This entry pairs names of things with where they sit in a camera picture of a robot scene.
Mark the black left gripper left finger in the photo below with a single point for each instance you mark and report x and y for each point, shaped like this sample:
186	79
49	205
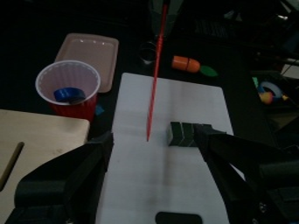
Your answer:
66	180

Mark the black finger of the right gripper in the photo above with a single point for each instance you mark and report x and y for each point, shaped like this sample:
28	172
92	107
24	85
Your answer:
166	14

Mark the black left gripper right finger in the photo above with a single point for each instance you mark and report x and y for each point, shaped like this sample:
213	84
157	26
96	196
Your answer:
249	172

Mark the red toy knife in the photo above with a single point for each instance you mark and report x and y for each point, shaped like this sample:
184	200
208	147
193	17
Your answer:
156	75

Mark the dark green toy sushi roll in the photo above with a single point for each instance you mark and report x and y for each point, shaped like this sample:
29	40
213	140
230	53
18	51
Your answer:
182	134

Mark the light wooden cutting board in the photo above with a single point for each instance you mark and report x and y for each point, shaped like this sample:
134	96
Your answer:
37	151

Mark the clear tape roll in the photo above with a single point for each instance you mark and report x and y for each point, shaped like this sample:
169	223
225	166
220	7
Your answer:
148	52

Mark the orange toy carrot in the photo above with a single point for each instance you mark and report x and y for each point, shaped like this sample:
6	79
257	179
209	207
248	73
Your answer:
192	65

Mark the white plastic cutting board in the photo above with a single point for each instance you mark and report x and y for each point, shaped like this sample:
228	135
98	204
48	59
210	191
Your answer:
168	163

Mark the pink plastic tray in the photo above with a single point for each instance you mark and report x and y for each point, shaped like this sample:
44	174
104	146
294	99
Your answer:
92	55

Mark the small blue toy piece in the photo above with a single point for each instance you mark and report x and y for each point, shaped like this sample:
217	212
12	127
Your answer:
100	109

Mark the colourful toy pile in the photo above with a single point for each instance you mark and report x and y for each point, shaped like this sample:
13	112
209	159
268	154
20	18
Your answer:
269	92

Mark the blue tape roll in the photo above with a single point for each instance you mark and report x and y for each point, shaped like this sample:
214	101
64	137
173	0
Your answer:
70	95

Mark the red plastic cup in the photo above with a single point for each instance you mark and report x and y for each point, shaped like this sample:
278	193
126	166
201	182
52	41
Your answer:
70	87

